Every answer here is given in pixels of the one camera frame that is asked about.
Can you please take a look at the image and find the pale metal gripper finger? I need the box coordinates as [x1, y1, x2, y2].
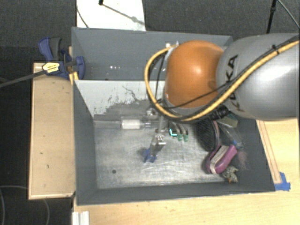
[146, 136, 158, 161]
[151, 141, 167, 163]

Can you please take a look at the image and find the small blue object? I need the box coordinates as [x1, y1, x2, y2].
[140, 148, 157, 164]

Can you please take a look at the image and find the clear plastic bottle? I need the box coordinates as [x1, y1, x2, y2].
[93, 116, 153, 130]

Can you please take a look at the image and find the grey metal bin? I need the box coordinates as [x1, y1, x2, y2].
[71, 27, 276, 206]

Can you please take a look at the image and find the black oval hairbrush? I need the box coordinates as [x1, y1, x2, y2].
[194, 120, 222, 152]

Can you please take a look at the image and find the purple and white brush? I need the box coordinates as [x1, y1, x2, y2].
[205, 144, 239, 175]

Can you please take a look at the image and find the grey-green small box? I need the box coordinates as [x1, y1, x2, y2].
[220, 115, 239, 128]

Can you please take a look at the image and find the clear tube with blue tip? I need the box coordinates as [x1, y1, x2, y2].
[219, 123, 245, 150]

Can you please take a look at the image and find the brown toy animal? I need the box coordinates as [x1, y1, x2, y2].
[221, 165, 240, 184]

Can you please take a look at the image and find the pale wood board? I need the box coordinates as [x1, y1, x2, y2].
[28, 62, 77, 200]

